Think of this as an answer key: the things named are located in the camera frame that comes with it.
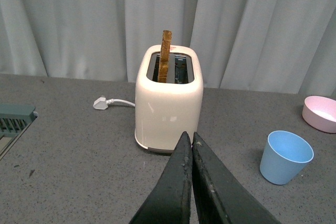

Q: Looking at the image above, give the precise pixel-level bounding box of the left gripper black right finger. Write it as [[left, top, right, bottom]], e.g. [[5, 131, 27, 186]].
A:
[[192, 132, 280, 223]]

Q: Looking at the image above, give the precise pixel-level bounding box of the toasted bread slice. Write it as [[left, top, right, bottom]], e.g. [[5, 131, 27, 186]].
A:
[[158, 30, 172, 83]]

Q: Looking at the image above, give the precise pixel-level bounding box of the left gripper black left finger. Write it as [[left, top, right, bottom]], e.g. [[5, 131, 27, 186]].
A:
[[130, 132, 193, 223]]

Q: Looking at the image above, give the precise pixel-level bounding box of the white power cable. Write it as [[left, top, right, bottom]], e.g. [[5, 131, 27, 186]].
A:
[[106, 99, 136, 108]]

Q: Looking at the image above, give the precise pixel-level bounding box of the pink plastic bowl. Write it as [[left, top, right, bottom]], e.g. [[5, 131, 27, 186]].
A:
[[302, 95, 335, 133]]

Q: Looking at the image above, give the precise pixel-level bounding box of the cream white toaster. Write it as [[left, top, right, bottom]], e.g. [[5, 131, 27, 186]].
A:
[[135, 45, 203, 153]]

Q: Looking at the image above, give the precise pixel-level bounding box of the green dish rack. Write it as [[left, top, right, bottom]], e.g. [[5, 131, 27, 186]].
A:
[[1, 104, 38, 159]]

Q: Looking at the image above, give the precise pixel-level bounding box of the blue plastic cup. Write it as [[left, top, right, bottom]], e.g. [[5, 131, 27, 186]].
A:
[[260, 131, 314, 185]]

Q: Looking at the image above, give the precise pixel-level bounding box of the grey-white curtain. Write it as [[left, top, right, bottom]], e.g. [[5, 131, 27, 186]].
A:
[[1, 0, 335, 95]]

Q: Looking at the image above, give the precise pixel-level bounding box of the white power plug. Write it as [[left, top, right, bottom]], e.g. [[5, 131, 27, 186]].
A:
[[93, 97, 108, 110]]

